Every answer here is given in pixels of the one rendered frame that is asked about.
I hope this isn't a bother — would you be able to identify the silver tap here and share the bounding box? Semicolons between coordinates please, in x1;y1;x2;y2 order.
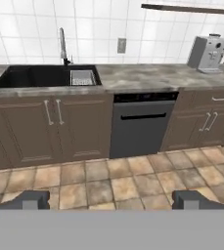
58;26;72;66

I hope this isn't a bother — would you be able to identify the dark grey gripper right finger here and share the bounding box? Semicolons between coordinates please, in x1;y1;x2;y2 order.
171;189;224;211

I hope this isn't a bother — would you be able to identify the grey wall socket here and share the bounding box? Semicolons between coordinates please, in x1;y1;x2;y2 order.
116;37;127;55

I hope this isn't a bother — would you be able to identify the dark brown wall shelf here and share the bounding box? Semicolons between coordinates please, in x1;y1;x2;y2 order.
140;3;224;16

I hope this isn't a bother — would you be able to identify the grey wire rack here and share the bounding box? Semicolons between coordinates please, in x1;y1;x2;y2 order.
69;69;97;87

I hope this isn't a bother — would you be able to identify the black sink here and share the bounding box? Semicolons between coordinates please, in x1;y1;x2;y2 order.
0;63;103;90

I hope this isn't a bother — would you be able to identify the grey coffee machine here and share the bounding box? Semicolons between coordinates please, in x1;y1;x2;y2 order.
186;32;224;74

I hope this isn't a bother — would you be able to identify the brown cupboard run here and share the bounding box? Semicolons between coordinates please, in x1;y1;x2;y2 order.
158;87;224;153
0;93;114;173

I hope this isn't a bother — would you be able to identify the grey dishwasher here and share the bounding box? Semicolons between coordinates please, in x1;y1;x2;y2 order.
109;91;180;160

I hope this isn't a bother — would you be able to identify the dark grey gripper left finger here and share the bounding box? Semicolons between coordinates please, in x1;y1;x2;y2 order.
0;189;51;211

